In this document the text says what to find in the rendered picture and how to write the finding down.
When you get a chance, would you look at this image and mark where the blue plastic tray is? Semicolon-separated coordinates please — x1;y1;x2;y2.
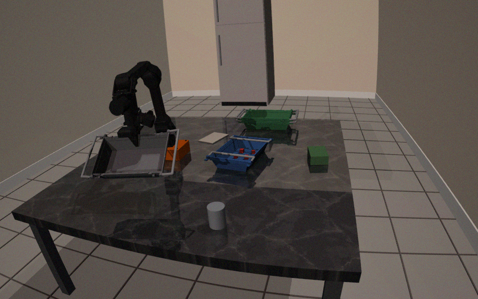
204;135;274;172

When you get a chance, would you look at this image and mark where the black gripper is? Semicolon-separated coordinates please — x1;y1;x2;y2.
117;106;144;147

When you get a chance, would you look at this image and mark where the grey cylinder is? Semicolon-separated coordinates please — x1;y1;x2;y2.
207;202;227;230

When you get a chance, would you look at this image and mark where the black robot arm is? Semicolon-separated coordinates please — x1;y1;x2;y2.
109;61;176;134

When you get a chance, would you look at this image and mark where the green rectangular box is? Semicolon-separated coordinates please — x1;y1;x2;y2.
307;146;329;165

